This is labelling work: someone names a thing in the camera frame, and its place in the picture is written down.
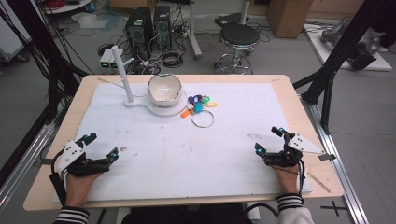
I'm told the key ring with coloured tags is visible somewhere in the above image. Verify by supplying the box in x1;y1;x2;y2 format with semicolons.
179;93;219;129

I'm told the clear plastic sheet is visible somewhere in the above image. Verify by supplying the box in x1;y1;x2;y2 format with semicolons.
71;11;110;31

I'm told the coiled black cable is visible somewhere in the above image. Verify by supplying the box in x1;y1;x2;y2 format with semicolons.
161;48;185;69

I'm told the white stand with pole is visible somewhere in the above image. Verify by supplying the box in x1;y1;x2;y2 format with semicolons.
110;45;189;119

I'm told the aluminium rail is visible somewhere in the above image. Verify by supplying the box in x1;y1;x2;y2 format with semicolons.
299;92;371;224
0;124;56;213

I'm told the white ceramic bowl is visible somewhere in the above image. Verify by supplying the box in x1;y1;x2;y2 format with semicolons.
148;73;184;108

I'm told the slim black computer tower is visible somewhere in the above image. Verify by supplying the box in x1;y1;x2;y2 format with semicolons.
152;5;173;49

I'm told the thick black cable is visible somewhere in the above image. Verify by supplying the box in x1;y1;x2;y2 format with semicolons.
243;202;280;219

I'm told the thin wooden stick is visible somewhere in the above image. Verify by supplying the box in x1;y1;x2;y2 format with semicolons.
307;172;332;194

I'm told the black gripper strap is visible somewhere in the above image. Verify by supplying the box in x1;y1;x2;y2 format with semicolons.
49;149;68;207

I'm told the white table mat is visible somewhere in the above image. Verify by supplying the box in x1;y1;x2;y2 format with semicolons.
51;81;313;203

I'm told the person's dark lap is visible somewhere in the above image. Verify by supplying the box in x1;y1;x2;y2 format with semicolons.
120;203;254;224

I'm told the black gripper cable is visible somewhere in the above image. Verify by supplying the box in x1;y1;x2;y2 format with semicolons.
297;160;306;197

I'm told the white power supply box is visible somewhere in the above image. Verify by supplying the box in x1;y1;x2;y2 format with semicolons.
99;49;115;71
108;49;124;70

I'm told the black metal frame strut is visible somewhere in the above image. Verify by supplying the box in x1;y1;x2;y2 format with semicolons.
0;0;89;188
292;0;396;135

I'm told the black round stool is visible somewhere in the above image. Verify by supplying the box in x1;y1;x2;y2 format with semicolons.
214;23;262;76

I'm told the grey machine on board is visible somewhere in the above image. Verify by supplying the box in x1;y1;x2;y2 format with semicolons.
319;21;383;71

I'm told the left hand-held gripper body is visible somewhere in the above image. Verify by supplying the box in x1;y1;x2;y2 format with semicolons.
56;139;111;178

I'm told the person's right hand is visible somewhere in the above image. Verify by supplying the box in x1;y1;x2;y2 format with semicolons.
269;163;303;198

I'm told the white table leg stand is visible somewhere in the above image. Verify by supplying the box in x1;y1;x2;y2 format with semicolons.
186;0;204;61

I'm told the round white table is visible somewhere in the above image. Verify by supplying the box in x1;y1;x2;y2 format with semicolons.
42;0;95;15

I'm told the cardboard box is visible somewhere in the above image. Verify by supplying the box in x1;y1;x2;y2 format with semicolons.
266;0;315;39

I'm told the person's left hand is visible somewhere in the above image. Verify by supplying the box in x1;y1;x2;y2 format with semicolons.
64;172;105;208

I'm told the black flat case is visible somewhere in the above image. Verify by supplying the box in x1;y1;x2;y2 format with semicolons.
214;12;250;28

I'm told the white floor board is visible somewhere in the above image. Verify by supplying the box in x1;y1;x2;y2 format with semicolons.
303;22;393;73

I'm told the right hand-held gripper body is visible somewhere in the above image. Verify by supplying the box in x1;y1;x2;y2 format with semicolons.
262;133;327;168

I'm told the large black computer tower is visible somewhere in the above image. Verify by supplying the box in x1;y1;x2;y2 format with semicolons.
125;7;155;61

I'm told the light wooden table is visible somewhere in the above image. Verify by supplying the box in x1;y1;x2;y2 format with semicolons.
22;74;345;213

